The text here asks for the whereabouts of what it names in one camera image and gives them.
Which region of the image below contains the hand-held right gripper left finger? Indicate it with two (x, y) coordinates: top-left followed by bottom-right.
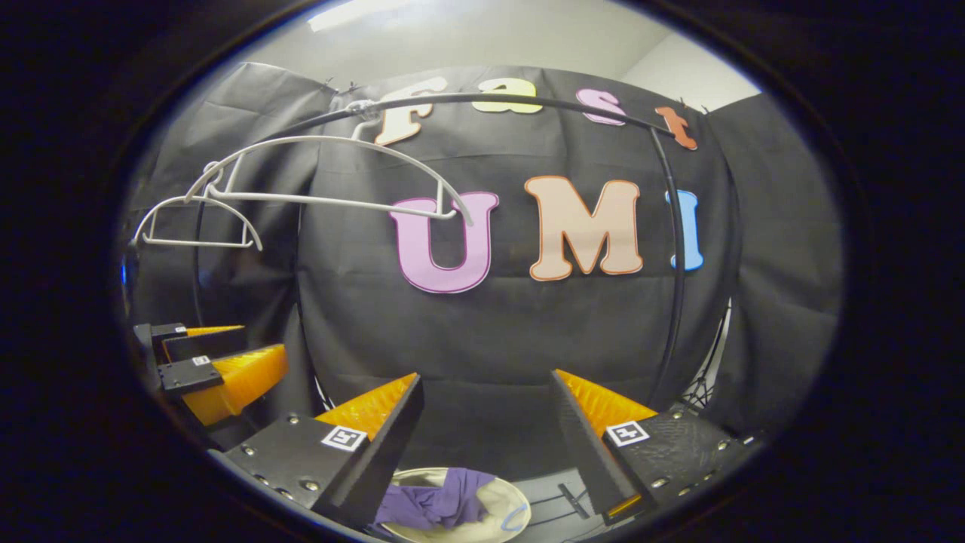
(208, 373), (425, 530)

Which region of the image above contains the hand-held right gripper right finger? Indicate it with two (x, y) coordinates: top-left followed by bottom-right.
(550, 369), (764, 527)

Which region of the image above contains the purple ribbed shirt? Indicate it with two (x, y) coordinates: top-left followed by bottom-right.
(373, 468), (498, 532)

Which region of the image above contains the beige laundry hamper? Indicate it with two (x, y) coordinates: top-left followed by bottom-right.
(381, 468), (532, 543)

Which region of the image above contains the white clothes hanger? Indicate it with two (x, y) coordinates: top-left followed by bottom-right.
(132, 162), (265, 252)
(183, 113), (476, 227)

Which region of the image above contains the black tripod stand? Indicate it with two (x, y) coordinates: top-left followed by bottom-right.
(682, 302), (731, 414)

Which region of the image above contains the black backdrop cloth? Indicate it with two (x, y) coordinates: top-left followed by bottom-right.
(121, 62), (844, 483)

